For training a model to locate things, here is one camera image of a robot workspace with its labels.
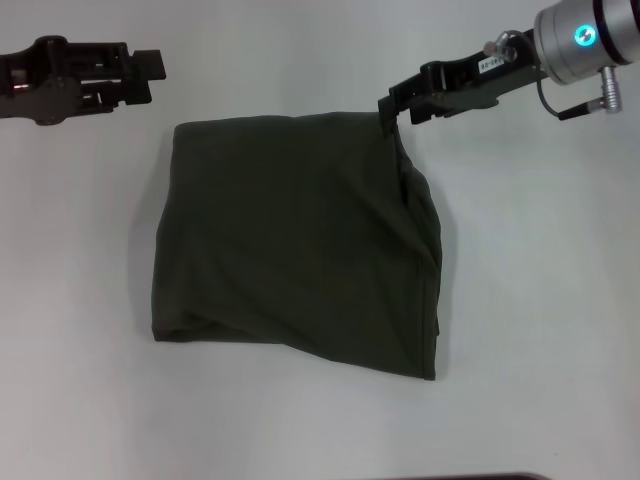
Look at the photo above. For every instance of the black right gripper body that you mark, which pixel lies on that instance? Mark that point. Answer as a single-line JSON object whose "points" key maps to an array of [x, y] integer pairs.
{"points": [[490, 75]]}

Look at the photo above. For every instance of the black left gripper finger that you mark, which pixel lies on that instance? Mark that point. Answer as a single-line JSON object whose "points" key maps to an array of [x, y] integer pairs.
{"points": [[115, 60], [120, 92]]}

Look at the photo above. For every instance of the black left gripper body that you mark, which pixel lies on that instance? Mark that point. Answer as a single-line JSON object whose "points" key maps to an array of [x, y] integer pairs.
{"points": [[35, 87]]}

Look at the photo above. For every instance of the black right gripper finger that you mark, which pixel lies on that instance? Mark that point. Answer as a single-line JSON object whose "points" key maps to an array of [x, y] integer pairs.
{"points": [[430, 110], [410, 95]]}

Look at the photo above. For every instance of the dark green printed t-shirt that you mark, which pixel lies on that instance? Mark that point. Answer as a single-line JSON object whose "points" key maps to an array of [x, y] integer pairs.
{"points": [[300, 240]]}

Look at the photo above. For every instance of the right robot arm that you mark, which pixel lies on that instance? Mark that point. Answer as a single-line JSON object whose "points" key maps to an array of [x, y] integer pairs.
{"points": [[585, 30]]}

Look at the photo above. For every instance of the small silver wrist connector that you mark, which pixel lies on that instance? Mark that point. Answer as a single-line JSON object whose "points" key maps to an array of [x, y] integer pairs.
{"points": [[497, 47]]}

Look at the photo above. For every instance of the dark flat object edge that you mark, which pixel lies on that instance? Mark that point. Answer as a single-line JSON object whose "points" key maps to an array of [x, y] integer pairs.
{"points": [[495, 477]]}

